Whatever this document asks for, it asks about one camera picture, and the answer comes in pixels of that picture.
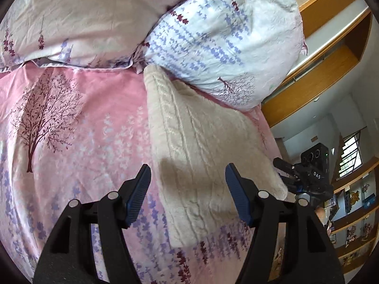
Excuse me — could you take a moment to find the wooden headboard shelf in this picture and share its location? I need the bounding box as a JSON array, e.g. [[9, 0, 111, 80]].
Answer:
[[262, 0, 373, 127]]

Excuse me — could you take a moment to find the white blue floral pillow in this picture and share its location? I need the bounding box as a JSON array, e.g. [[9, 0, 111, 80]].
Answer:
[[133, 0, 308, 111]]

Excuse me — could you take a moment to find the wooden wall shelf unit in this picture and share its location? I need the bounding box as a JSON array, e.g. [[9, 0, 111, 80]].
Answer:
[[330, 156, 378, 274]]

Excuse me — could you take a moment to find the beige cable knit sweater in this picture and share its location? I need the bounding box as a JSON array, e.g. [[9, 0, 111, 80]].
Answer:
[[143, 65, 288, 248]]

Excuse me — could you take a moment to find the pale pink floral pillow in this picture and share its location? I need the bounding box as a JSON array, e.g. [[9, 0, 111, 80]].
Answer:
[[1, 0, 180, 68]]

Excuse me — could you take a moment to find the pink floral bed sheet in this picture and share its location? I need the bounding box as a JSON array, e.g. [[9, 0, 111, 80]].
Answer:
[[1, 63, 280, 283]]

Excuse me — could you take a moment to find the person's right hand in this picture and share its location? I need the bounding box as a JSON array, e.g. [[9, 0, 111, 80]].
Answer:
[[315, 207, 331, 235]]

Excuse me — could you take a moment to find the window with bars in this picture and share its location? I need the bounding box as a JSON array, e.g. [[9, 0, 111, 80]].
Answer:
[[338, 131, 362, 178]]

